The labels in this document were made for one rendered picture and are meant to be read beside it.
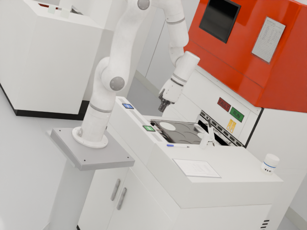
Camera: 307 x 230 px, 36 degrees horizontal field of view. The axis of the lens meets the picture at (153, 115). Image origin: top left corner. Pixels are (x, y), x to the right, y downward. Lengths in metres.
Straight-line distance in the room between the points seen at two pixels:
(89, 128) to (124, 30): 0.52
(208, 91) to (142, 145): 0.75
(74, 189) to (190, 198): 0.63
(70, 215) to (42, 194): 0.91
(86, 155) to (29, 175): 1.42
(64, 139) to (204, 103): 1.08
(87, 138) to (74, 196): 0.33
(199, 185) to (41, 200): 1.51
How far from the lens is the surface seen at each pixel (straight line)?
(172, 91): 2.36
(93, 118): 2.30
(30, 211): 3.26
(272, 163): 2.52
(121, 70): 2.17
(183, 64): 2.33
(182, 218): 2.25
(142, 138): 2.46
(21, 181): 3.53
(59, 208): 2.56
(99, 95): 2.27
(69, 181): 2.46
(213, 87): 2.99
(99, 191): 2.84
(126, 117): 2.61
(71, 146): 2.28
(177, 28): 2.22
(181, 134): 2.75
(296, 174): 3.28
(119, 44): 2.17
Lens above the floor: 1.91
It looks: 21 degrees down
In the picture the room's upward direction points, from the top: 20 degrees clockwise
